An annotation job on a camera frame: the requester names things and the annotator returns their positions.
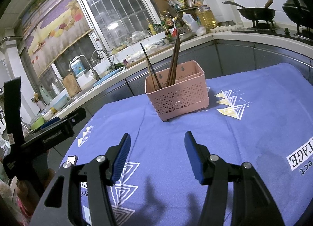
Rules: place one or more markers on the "grey kitchen cabinets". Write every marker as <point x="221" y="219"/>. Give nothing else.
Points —
<point x="234" y="55"/>

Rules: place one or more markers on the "tall steel faucet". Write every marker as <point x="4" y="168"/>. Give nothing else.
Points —
<point x="90" y="66"/>

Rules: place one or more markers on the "large cooking oil bottle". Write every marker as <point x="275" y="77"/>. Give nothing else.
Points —
<point x="206" y="21"/>

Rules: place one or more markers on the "black wok with lid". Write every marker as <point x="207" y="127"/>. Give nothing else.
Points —
<point x="298" y="8"/>

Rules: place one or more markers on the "black burner grate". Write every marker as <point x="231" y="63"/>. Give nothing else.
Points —
<point x="262" y="23"/>
<point x="304" y="28"/>

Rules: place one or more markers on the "blue and white filter box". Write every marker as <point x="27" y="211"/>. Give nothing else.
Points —
<point x="78" y="69"/>

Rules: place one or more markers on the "fruit wall poster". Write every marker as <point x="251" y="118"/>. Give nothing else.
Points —
<point x="56" y="21"/>

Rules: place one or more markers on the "white kitchen countertop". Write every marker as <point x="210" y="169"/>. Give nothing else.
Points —
<point x="232" y="36"/>

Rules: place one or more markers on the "pile of food packets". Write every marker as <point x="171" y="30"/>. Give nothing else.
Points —
<point x="185" y="0"/>

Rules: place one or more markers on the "blue kitchen sink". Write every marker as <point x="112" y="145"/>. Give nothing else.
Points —
<point x="107" y="77"/>

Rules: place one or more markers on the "curved steel faucet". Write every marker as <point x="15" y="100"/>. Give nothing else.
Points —
<point x="107" y="56"/>

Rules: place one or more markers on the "row of condiment bottles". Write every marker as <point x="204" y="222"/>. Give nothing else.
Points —
<point x="163" y="23"/>

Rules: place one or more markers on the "pink perforated plastic basket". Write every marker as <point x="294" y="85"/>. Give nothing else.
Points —
<point x="181" y="99"/>

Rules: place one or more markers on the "blue printed tablecloth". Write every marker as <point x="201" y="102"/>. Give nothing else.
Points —
<point x="166" y="138"/>

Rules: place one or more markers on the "barred kitchen window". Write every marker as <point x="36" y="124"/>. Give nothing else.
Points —
<point x="117" y="8"/>

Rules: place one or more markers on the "black gas stove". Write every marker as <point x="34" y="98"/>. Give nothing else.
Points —
<point x="281" y="32"/>

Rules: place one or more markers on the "green plastic bottle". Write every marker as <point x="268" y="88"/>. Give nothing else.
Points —
<point x="46" y="96"/>

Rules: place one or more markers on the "wooden cutting board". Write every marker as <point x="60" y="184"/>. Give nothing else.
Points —
<point x="71" y="85"/>

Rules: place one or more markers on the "bundle of wooden chopsticks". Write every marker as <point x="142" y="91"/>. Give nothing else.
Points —
<point x="174" y="63"/>

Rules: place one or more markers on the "white plastic jug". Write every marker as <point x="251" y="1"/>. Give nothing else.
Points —
<point x="189" y="22"/>

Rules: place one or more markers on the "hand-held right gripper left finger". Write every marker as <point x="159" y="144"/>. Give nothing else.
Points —
<point x="122" y="155"/>

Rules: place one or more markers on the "white plastic bottle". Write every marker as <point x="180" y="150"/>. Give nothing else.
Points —
<point x="55" y="89"/>

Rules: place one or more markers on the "pale blue plastic basin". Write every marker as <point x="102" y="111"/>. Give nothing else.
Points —
<point x="60" y="102"/>

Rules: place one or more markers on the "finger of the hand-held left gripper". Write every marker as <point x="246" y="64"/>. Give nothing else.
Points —
<point x="78" y="115"/>

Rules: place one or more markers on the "white egg tray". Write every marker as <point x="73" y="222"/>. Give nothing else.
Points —
<point x="223" y="29"/>

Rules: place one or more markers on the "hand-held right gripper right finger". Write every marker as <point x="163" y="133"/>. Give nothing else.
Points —
<point x="195" y="157"/>

